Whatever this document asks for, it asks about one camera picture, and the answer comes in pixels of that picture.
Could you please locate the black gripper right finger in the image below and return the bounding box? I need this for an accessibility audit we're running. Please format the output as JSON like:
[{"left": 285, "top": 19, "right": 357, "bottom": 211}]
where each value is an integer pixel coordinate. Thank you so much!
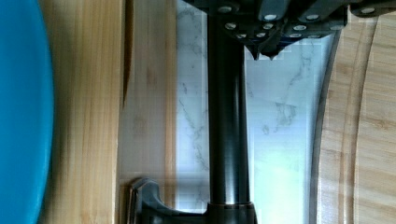
[{"left": 262, "top": 0, "right": 395, "bottom": 58}]

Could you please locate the wooden drawer cabinet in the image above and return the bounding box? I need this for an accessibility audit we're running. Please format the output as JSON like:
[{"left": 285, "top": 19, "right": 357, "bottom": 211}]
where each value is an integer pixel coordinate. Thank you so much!
[{"left": 38, "top": 0, "right": 125, "bottom": 224}]

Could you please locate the bamboo cutting board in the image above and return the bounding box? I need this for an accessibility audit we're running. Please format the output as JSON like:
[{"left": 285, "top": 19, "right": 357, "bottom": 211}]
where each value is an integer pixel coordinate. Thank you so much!
[{"left": 315, "top": 14, "right": 396, "bottom": 224}]

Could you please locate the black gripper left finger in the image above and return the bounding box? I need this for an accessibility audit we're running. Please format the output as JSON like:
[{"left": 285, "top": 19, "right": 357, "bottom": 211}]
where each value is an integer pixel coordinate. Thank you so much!
[{"left": 183, "top": 0, "right": 289, "bottom": 60}]

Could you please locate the blue round plate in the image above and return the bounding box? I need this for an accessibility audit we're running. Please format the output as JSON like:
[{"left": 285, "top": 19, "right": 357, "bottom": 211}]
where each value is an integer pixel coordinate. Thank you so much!
[{"left": 0, "top": 0, "right": 54, "bottom": 224}]

